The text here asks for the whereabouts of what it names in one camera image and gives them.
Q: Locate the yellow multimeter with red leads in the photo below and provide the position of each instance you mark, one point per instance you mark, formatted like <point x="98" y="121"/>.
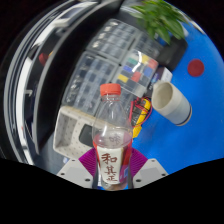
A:
<point x="141" y="111"/>

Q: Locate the clear box with coloured parts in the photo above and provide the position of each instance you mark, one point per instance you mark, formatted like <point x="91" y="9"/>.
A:
<point x="135" y="71"/>

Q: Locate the black box with white label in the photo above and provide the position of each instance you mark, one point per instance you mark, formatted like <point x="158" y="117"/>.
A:
<point x="162" y="75"/>

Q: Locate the flat round red coaster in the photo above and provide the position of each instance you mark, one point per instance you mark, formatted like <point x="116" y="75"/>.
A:
<point x="196" y="67"/>

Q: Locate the black rounded case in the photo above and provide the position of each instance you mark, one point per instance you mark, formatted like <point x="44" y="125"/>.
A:
<point x="86" y="135"/>

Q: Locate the dark wall shelf unit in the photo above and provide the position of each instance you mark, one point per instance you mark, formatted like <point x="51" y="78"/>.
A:
<point x="50" y="86"/>

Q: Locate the clear red-capped drink bottle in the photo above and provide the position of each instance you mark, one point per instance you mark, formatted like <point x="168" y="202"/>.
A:
<point x="111" y="146"/>

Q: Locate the white perforated tray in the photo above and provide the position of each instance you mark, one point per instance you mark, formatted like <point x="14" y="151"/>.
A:
<point x="68" y="133"/>

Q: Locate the plain black box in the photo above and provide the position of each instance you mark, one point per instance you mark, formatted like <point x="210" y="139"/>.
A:
<point x="173" y="55"/>

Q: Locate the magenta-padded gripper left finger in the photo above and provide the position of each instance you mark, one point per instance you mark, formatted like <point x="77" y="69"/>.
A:
<point x="75" y="172"/>

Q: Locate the grey ceramic mug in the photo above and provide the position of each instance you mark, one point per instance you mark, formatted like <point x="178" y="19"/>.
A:
<point x="175" y="103"/>

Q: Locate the green potted plant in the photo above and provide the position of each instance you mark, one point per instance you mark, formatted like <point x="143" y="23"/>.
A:
<point x="160" y="20"/>

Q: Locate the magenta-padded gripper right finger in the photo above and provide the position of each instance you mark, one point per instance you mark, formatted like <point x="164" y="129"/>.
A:
<point x="150" y="171"/>

